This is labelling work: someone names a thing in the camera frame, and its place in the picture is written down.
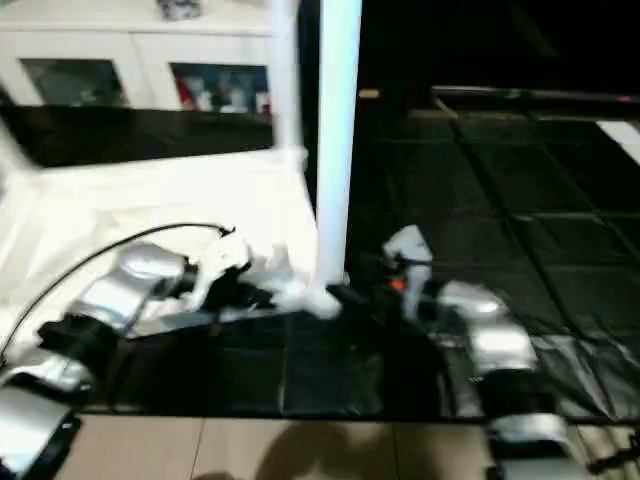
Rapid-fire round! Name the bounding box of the white plastic table top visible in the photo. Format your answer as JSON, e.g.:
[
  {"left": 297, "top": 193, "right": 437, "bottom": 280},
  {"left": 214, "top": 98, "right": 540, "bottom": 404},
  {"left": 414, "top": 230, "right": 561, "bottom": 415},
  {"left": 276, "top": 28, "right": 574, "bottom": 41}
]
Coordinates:
[{"left": 0, "top": 145, "right": 346, "bottom": 336}]

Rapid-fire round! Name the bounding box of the black work mat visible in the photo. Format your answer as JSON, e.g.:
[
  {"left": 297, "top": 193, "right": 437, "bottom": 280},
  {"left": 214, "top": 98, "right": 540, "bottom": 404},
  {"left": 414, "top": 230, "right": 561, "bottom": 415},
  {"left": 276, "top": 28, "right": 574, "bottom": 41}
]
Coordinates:
[{"left": 0, "top": 105, "right": 640, "bottom": 419}]

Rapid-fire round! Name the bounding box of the crumpled black plastic sheet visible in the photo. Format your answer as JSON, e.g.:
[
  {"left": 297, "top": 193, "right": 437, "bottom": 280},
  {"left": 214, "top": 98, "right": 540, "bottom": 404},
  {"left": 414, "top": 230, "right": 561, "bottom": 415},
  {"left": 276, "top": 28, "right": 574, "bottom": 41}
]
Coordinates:
[{"left": 350, "top": 110, "right": 640, "bottom": 416}]

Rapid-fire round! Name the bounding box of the dark low furniture silver edge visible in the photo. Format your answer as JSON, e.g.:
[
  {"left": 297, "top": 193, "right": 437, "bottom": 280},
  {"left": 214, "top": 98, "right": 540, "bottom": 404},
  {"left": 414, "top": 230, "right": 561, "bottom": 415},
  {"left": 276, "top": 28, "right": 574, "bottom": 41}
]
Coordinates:
[{"left": 432, "top": 86, "right": 640, "bottom": 113}]

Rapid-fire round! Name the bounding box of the white cabinet with glass doors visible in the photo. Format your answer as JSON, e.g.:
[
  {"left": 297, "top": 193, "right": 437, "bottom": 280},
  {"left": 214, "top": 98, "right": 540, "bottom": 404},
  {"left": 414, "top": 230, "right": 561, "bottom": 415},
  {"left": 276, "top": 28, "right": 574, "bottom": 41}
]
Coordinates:
[{"left": 0, "top": 0, "right": 301, "bottom": 113}]

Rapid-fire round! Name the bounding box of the grey bundle of small items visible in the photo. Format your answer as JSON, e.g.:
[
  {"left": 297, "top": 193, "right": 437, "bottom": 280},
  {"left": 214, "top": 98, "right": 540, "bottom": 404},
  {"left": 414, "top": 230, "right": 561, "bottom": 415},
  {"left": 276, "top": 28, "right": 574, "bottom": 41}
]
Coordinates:
[{"left": 158, "top": 0, "right": 204, "bottom": 21}]

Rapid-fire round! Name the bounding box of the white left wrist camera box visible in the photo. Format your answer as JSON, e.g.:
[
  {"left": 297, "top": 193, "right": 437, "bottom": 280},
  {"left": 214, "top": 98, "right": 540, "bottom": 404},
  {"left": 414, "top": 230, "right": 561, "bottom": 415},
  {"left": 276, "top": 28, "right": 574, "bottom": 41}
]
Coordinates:
[{"left": 200, "top": 235, "right": 301, "bottom": 303}]

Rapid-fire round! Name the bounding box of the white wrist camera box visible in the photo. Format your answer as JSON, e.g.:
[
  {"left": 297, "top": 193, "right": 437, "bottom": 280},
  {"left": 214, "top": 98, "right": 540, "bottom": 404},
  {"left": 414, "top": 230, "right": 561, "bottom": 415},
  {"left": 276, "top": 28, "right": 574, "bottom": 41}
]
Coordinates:
[
  {"left": 384, "top": 225, "right": 433, "bottom": 271},
  {"left": 200, "top": 235, "right": 301, "bottom": 303}
]

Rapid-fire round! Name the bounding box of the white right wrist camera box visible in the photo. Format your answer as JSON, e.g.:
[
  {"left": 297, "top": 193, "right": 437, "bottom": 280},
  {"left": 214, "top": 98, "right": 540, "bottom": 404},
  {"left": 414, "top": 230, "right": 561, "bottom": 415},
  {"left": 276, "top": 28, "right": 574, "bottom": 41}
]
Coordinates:
[{"left": 384, "top": 225, "right": 433, "bottom": 271}]

